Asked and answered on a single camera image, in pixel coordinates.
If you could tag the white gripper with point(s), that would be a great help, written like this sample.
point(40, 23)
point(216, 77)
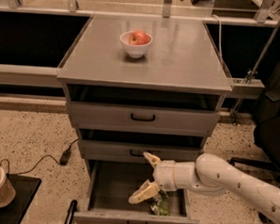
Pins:
point(164, 175)

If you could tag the green jalapeno chip bag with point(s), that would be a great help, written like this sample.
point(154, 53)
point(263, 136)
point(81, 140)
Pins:
point(159, 204)

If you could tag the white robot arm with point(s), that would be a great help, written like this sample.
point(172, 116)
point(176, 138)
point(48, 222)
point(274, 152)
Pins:
point(209, 174)

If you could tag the grey bottom drawer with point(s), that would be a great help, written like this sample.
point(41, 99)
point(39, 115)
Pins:
point(107, 200)

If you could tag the grey drawer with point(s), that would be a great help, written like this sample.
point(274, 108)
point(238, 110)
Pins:
point(107, 200)
point(142, 110)
point(123, 146)

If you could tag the grey middle drawer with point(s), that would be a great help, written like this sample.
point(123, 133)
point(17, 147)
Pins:
point(123, 146)

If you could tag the grey drawer cabinet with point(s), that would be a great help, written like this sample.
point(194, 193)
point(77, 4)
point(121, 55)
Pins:
point(181, 57)

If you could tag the grey top drawer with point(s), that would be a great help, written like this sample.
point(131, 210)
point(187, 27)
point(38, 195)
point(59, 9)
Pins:
point(142, 110)

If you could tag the white ceramic bowl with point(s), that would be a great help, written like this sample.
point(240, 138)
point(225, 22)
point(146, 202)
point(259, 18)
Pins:
point(135, 51)

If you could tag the black side table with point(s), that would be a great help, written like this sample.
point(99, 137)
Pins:
point(25, 190)

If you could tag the black office chair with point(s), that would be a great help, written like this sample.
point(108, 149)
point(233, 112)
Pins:
point(273, 136)

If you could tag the red apple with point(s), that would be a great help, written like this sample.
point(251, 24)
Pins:
point(138, 38)

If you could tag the black handle bar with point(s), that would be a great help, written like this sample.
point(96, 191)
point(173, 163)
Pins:
point(70, 212)

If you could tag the black power adapter with cable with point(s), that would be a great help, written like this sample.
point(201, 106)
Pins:
point(63, 160)

